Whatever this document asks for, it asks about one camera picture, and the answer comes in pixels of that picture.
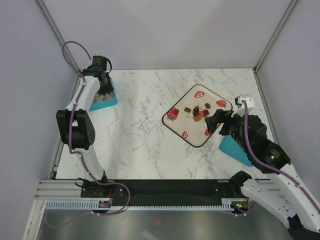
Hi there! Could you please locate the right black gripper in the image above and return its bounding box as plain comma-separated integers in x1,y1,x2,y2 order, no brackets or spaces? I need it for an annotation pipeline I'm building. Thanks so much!
204,107,251,153

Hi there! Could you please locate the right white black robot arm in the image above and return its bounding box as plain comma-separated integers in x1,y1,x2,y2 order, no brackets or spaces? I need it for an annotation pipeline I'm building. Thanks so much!
205,109,320,240

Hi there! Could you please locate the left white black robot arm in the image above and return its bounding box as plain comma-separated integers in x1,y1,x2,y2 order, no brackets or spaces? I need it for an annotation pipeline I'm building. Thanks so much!
56,55,115,197

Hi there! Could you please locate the round caramel chocolate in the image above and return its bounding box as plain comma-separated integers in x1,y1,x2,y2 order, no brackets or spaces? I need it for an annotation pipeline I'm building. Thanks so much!
195,115,202,122

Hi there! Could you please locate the oval dark chocolate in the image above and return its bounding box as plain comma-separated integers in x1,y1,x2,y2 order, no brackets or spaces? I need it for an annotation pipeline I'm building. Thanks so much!
204,103,211,109

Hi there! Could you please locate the heart dark chocolate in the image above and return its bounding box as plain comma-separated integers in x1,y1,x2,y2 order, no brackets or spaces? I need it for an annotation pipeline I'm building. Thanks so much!
193,106,200,112

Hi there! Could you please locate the teal chocolate box tray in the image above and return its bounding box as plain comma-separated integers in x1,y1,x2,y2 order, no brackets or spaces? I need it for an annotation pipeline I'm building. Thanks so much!
89,77,118,112

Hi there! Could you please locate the strawberry pattern square plate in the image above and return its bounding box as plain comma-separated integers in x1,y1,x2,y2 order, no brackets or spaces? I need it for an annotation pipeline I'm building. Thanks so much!
162,84,233,148

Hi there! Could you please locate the teal box lid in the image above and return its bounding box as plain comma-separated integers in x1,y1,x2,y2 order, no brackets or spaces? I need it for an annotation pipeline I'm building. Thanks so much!
219,135,253,167

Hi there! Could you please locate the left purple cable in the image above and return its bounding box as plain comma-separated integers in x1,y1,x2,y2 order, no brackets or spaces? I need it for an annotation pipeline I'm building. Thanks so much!
61,40,92,156

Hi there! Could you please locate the purple cable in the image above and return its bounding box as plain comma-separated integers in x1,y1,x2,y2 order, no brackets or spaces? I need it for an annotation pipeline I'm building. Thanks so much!
242,99,320,211
61,40,92,156

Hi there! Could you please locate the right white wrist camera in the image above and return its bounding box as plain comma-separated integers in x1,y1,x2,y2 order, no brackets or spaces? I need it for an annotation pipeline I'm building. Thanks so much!
232,94,255,116

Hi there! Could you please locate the slotted grey cable duct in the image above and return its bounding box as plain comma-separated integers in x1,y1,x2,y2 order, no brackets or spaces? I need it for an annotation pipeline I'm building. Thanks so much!
45,199,240,211

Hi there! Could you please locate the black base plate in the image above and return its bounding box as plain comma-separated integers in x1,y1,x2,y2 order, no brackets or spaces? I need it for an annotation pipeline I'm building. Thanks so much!
80,179,245,206

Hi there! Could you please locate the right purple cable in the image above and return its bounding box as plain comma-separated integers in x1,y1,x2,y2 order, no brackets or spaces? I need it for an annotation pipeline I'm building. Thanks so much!
242,99,320,211

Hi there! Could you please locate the aluminium frame rail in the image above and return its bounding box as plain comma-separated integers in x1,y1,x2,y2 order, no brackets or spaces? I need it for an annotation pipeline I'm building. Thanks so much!
35,179,82,200

